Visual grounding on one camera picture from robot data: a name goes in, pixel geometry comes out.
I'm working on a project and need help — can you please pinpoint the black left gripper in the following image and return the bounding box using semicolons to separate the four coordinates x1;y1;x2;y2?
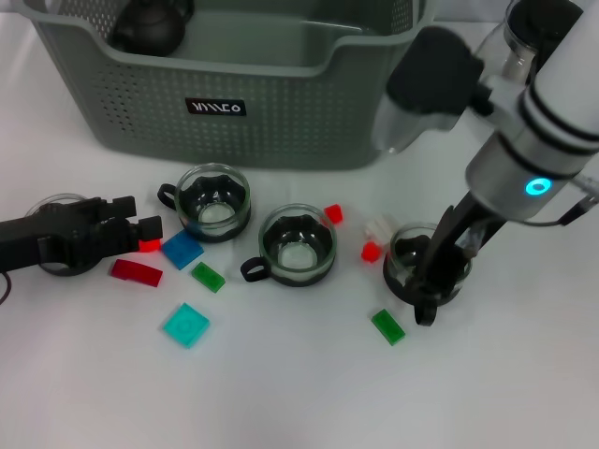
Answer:
0;195;164;278

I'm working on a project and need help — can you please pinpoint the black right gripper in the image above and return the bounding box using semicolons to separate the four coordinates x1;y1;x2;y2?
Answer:
405;190;509;306

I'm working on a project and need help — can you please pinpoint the white toy brick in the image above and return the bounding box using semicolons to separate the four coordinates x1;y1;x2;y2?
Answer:
364;215;397;244

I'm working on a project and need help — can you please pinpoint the green rectangular brick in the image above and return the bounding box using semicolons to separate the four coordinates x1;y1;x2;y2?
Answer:
190;261;226;294
371;308;406;347

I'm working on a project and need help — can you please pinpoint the right arm connector cable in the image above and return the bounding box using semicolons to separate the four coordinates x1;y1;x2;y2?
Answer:
528;177;599;226

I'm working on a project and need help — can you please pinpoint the left arm connector cable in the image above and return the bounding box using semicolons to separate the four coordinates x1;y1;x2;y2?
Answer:
0;270;15;306

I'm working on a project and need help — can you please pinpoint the cyan square brick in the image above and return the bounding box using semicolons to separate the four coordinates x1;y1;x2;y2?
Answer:
162;302;212;350

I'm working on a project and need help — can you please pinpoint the grey perforated storage bin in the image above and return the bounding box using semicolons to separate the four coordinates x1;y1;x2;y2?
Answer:
21;0;436;170

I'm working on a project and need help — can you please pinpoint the arm connector cable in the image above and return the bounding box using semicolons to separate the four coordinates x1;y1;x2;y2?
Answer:
528;177;599;226
0;270;15;306

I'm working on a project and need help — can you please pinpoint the dark red long brick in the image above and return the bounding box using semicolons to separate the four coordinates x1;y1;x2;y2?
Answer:
110;258;164;287

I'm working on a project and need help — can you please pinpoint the black ceramic teapot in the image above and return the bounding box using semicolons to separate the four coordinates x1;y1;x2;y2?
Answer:
110;0;196;57

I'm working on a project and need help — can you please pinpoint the blue square brick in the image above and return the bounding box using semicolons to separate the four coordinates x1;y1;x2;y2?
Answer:
161;229;206;271

